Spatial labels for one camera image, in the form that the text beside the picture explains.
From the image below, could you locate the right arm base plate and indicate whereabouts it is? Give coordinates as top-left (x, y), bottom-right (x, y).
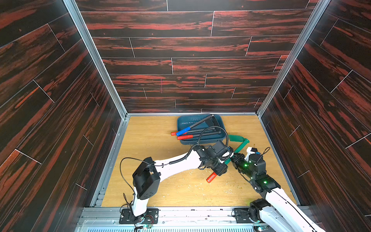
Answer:
top-left (231, 207), bottom-right (271, 224)

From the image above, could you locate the teal plastic storage box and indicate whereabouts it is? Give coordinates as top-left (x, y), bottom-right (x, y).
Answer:
top-left (171, 114), bottom-right (226, 145)

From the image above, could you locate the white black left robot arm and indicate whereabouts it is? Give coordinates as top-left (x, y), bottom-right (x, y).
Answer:
top-left (131, 141), bottom-right (234, 217)

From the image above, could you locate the grey hoe red grip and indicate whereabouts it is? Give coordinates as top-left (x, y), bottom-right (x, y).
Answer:
top-left (177, 119), bottom-right (221, 140)
top-left (171, 115), bottom-right (217, 136)

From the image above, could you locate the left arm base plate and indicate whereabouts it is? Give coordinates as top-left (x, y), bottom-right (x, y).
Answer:
top-left (119, 208), bottom-right (159, 225)

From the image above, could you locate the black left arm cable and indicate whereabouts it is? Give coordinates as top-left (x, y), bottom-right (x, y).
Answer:
top-left (119, 126), bottom-right (230, 204)

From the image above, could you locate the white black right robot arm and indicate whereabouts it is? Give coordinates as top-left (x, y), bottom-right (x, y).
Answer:
top-left (231, 152), bottom-right (324, 232)

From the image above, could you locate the chrome hoe blue grip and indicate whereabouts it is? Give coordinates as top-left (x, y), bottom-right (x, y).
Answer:
top-left (175, 115), bottom-right (214, 136)

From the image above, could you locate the green handle red tip hoe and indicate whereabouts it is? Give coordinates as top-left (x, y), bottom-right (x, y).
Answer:
top-left (206, 135), bottom-right (249, 183)

